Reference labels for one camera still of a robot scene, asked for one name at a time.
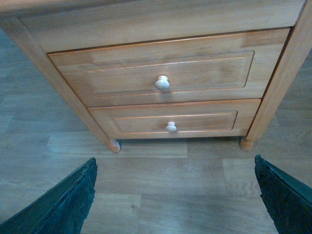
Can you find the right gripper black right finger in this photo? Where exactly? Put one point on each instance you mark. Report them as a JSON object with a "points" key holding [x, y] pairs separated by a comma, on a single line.
{"points": [[287, 200]]}

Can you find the wooden drawer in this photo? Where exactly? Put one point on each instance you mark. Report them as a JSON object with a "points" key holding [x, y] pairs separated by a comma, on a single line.
{"points": [[177, 120], [222, 67]]}

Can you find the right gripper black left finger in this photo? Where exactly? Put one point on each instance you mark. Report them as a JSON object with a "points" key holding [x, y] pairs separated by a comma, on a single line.
{"points": [[62, 209]]}

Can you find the wooden nightstand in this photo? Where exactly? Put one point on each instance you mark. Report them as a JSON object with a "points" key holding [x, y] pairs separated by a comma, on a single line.
{"points": [[41, 27]]}

